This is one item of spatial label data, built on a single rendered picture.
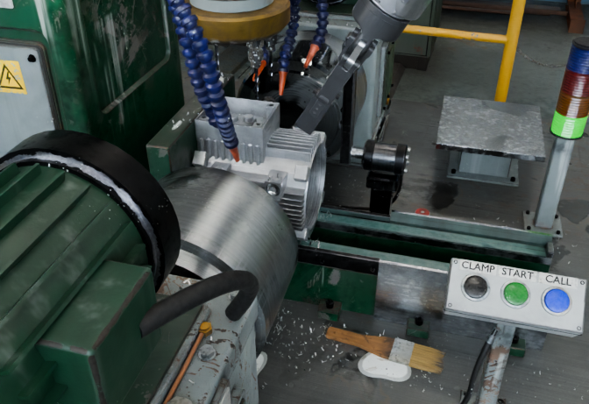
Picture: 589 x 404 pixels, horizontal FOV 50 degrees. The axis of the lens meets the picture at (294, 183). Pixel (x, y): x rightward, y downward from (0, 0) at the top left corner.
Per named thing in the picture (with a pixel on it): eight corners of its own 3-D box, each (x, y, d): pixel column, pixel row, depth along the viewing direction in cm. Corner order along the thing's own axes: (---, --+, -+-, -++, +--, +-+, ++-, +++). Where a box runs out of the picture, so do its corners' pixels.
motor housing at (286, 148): (195, 242, 114) (185, 151, 104) (230, 187, 129) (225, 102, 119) (301, 260, 109) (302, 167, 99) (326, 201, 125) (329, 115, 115)
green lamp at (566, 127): (551, 137, 124) (556, 116, 122) (549, 124, 129) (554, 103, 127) (584, 141, 123) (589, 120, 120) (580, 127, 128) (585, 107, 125)
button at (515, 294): (500, 304, 82) (502, 302, 81) (503, 281, 83) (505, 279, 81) (525, 308, 82) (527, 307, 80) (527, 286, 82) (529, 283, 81)
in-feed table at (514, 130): (429, 186, 152) (436, 143, 145) (438, 134, 174) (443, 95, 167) (535, 201, 146) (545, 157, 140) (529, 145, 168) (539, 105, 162)
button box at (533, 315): (442, 314, 87) (443, 308, 82) (449, 263, 89) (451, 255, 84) (574, 338, 83) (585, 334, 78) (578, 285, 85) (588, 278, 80)
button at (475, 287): (461, 297, 83) (463, 295, 82) (464, 275, 84) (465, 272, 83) (485, 301, 83) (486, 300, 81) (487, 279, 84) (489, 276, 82)
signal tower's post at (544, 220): (523, 233, 136) (569, 46, 113) (521, 212, 142) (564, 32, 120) (562, 238, 134) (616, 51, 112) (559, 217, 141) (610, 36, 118)
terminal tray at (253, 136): (196, 158, 109) (193, 120, 105) (218, 130, 118) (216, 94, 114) (263, 166, 106) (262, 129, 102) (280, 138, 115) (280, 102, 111)
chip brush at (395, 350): (322, 343, 109) (322, 340, 109) (331, 323, 113) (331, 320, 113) (442, 376, 103) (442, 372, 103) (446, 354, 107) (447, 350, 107)
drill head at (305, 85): (225, 179, 133) (217, 67, 119) (280, 98, 166) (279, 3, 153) (342, 196, 127) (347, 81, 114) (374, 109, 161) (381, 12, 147)
